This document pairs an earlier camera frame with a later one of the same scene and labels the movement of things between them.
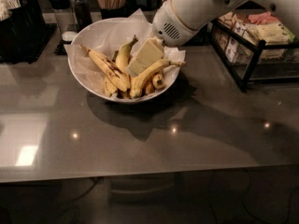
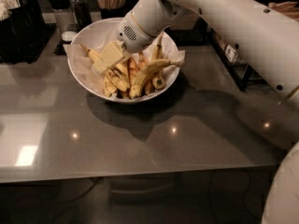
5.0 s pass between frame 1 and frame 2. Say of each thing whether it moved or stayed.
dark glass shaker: stayed
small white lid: stayed
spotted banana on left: stayed
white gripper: moved
